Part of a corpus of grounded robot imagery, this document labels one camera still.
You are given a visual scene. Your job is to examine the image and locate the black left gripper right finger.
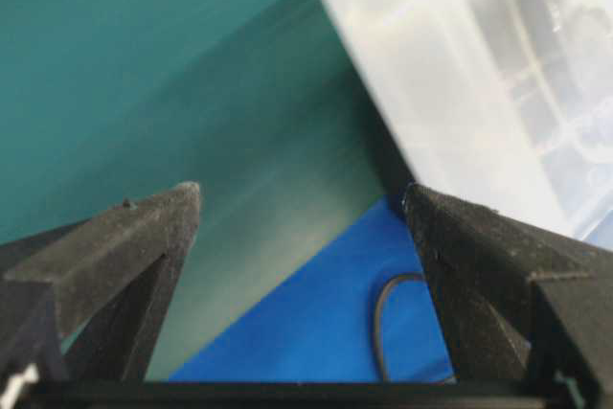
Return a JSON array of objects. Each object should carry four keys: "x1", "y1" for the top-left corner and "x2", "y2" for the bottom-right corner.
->
[{"x1": 403, "y1": 184, "x2": 612, "y2": 395}]

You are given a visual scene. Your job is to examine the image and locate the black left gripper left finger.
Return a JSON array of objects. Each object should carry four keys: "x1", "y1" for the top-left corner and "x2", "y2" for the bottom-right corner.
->
[{"x1": 1, "y1": 181, "x2": 201, "y2": 381}]

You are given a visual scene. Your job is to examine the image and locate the translucent plastic tool box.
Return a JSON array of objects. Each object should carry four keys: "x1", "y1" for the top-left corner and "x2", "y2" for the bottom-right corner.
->
[{"x1": 322, "y1": 0, "x2": 612, "y2": 248}]

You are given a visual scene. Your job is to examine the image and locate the blue mat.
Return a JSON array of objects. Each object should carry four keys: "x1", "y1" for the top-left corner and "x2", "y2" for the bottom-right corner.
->
[{"x1": 170, "y1": 196, "x2": 452, "y2": 382}]

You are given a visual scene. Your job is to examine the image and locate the black cable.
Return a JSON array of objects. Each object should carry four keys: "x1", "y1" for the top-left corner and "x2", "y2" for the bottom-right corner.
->
[{"x1": 374, "y1": 273, "x2": 423, "y2": 382}]

